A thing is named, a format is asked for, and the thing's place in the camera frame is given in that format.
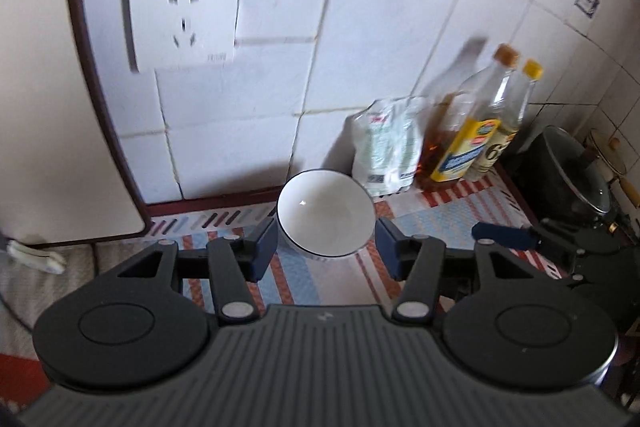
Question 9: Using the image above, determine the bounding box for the striped colourful table mat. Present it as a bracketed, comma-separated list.
[0, 167, 573, 408]

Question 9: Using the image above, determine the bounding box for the yellow handled gas valve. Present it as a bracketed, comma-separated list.
[606, 136, 640, 211]

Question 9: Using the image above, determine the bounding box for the glass pot lid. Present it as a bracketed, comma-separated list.
[542, 125, 614, 219]

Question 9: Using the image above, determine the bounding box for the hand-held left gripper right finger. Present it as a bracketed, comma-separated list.
[374, 217, 540, 326]

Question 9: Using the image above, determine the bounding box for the oil bottle with yellow label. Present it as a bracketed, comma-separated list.
[417, 43, 522, 193]

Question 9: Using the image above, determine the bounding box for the clear wall hook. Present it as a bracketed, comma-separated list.
[573, 0, 601, 22]

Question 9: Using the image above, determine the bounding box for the dark cooking pot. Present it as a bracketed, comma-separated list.
[516, 124, 614, 234]

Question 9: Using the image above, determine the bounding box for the grey textured cloth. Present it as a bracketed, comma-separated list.
[0, 241, 103, 353]

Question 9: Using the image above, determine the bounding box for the black gas stove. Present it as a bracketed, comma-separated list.
[540, 207, 640, 258]

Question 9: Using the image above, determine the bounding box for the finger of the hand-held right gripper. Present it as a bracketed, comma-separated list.
[471, 221, 576, 264]
[440, 278, 482, 304]

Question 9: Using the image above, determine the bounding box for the white plastic clip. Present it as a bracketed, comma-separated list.
[7, 239, 69, 276]

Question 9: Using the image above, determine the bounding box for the white salt bag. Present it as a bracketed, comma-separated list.
[351, 99, 408, 196]
[397, 98, 429, 192]

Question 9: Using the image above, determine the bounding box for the white wall socket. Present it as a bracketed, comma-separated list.
[119, 0, 242, 74]

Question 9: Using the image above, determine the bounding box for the clear bottle with yellow cap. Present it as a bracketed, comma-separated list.
[467, 59, 545, 183]

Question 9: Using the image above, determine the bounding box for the large white ribbed bowl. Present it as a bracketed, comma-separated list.
[276, 169, 376, 258]

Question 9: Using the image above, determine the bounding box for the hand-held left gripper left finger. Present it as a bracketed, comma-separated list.
[117, 219, 279, 326]

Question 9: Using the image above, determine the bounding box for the white panel with brown edge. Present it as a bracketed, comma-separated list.
[0, 0, 154, 249]

